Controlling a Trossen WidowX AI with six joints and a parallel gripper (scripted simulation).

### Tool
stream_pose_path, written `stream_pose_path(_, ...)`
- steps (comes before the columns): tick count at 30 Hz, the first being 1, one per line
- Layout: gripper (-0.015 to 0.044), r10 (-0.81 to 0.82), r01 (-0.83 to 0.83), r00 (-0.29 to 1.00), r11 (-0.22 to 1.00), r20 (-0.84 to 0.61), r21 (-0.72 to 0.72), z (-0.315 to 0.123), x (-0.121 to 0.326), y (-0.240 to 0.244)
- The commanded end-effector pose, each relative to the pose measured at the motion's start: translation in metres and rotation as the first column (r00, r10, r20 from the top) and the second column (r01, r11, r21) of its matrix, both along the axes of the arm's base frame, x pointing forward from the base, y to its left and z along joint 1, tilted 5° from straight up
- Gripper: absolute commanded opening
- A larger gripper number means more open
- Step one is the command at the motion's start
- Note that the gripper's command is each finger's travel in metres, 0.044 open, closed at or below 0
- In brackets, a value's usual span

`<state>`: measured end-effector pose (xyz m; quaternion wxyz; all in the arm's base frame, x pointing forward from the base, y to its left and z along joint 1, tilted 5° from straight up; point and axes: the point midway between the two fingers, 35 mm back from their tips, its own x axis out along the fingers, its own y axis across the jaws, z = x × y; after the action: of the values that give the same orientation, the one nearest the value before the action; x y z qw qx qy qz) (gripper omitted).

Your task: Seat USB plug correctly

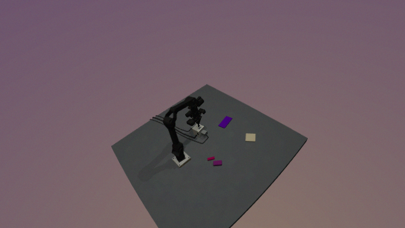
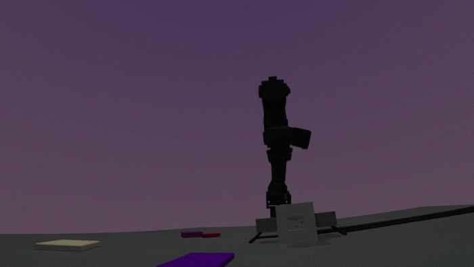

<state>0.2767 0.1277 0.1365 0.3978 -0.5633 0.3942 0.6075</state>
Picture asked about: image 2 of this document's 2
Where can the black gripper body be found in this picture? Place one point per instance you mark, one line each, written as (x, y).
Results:
(277, 135)

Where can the flat olive-tan slab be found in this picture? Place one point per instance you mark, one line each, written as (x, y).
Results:
(67, 245)

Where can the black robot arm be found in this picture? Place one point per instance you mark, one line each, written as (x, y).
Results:
(273, 94)

